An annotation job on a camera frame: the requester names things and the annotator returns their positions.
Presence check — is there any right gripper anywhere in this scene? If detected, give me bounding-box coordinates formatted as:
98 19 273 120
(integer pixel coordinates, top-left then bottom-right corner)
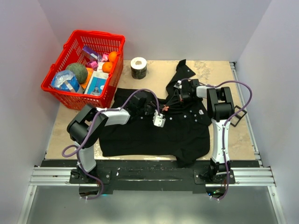
166 88 201 109

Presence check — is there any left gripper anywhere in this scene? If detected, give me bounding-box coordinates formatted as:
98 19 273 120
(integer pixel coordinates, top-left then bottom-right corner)
137 101 164 120

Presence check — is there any black button shirt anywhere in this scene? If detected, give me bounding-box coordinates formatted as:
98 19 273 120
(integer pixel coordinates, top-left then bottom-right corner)
99 59 212 168

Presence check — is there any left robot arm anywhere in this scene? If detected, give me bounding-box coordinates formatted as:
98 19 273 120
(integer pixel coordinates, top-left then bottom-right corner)
62 89 166 186

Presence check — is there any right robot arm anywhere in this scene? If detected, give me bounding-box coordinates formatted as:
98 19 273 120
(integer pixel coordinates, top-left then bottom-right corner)
164 78 235 184

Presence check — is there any orange fruit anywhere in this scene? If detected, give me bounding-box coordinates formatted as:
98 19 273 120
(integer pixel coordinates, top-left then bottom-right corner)
102 62 113 73
108 51 117 63

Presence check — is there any blue white box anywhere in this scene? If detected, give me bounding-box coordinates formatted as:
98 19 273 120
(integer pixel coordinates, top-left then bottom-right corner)
84 71 108 96

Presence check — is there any purple box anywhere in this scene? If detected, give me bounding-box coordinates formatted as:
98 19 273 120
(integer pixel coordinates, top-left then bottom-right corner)
81 45 99 61

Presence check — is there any red plastic basket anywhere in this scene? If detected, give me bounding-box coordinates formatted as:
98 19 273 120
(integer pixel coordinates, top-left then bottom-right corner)
41 30 125 110

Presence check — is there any green melon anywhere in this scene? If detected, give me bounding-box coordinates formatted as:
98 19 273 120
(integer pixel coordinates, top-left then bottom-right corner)
66 63 88 84

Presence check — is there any blue white plastic bag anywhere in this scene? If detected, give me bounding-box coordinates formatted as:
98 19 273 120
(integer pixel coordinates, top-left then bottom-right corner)
50 70 83 94

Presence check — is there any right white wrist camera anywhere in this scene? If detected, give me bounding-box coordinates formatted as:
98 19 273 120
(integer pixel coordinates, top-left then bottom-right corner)
174 80 182 89

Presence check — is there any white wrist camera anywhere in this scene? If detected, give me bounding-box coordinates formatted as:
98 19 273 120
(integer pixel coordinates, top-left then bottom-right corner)
153 110 166 127
174 80 182 89

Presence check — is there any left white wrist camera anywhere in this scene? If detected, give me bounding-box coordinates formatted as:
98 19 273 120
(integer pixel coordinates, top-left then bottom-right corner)
153 110 166 127

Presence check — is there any black square frame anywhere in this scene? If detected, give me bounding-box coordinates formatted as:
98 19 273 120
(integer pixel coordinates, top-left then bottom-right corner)
230 105 248 127

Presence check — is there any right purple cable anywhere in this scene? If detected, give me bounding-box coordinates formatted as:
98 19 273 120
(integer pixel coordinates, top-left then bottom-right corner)
179 78 253 201

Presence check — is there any purple cable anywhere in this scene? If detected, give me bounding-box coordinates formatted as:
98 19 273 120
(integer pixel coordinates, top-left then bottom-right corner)
179 78 253 201
62 88 164 199

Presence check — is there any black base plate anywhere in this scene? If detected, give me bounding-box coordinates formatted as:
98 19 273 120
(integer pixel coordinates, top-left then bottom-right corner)
69 160 236 195

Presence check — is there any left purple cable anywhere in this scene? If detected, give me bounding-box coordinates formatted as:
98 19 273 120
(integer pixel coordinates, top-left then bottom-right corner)
62 88 164 199

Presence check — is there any aluminium rail frame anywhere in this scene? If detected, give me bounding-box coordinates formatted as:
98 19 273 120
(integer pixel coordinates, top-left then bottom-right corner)
17 163 285 224

